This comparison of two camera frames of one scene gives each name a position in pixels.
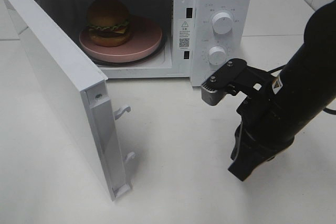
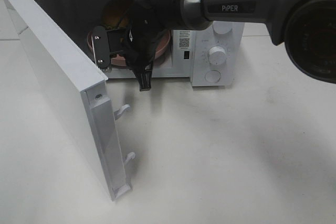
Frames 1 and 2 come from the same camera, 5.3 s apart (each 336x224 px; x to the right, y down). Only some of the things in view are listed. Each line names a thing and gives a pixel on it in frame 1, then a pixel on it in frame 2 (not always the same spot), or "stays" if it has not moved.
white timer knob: [217, 55] stays
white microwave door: [80, 88] stays
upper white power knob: [222, 23] stays
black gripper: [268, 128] → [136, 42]
